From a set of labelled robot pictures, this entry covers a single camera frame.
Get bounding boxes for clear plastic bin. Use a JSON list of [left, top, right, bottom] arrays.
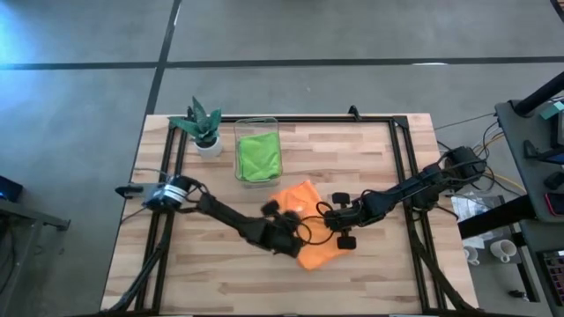
[[233, 116, 284, 189]]

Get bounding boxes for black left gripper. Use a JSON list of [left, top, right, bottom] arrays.
[[260, 200, 306, 260]]

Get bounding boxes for small teal box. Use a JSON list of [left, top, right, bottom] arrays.
[[540, 100, 564, 122]]

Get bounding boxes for backlit keyboard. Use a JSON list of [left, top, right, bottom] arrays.
[[539, 248, 564, 306]]

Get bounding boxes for snake plant in white pot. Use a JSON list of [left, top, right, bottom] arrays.
[[168, 95, 225, 160]]

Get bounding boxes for black desk gadget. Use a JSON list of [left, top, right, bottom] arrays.
[[544, 170, 564, 192], [523, 139, 557, 161]]

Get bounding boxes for black table edge bracket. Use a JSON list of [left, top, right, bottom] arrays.
[[115, 183, 145, 199]]

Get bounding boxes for bright green microfiber towel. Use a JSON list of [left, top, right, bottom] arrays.
[[236, 131, 284, 183]]

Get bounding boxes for black slanted pole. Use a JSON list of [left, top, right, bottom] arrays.
[[514, 71, 564, 117]]

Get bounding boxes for red-edged smartphone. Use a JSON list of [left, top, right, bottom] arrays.
[[544, 192, 564, 217]]

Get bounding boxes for orange microfiber towel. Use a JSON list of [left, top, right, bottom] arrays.
[[269, 180, 353, 271]]

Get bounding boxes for white paper sheets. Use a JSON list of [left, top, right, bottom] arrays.
[[452, 195, 502, 221]]

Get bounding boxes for black desk support beam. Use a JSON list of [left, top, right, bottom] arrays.
[[456, 195, 537, 240]]

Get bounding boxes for yellow floor cable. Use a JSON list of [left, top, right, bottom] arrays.
[[488, 172, 528, 195]]

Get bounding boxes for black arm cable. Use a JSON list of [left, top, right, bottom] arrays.
[[293, 214, 337, 247], [315, 200, 336, 218]]

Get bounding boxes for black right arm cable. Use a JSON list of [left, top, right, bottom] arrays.
[[315, 200, 336, 218]]

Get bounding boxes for black device with blue light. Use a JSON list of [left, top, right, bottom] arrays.
[[0, 174, 25, 203]]

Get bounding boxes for black aluminium table frame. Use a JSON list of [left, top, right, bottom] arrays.
[[108, 114, 476, 316]]

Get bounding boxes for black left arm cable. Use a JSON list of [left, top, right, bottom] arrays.
[[293, 214, 337, 247]]

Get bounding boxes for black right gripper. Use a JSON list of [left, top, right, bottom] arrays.
[[324, 191, 367, 251]]

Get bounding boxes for white mug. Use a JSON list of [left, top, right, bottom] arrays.
[[489, 239, 518, 264], [462, 245, 482, 267]]

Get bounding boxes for grey side desk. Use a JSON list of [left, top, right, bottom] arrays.
[[494, 99, 564, 225]]

